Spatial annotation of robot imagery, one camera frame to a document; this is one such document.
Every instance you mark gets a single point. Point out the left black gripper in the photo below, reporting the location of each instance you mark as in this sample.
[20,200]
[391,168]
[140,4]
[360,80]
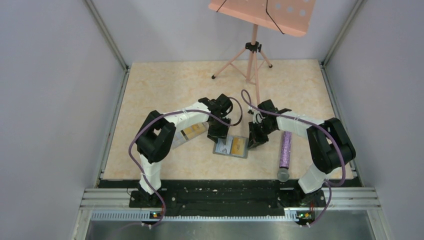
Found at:
[213,135]

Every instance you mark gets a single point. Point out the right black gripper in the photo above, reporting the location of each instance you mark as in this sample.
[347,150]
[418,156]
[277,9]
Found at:
[255,139]

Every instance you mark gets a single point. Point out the silver VIP card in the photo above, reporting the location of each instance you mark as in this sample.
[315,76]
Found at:
[223,146]

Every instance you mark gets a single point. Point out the clear plastic card box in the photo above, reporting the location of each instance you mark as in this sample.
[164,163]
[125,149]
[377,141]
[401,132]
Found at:
[188,134]

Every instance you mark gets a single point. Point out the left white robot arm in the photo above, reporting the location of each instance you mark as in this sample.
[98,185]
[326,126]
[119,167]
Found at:
[154,140]

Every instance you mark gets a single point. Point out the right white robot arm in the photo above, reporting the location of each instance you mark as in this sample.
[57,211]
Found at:
[330,146]

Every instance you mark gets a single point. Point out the purple glitter microphone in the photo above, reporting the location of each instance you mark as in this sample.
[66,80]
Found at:
[283,174]

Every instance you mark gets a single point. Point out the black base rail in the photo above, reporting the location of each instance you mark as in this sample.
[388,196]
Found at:
[225,199]

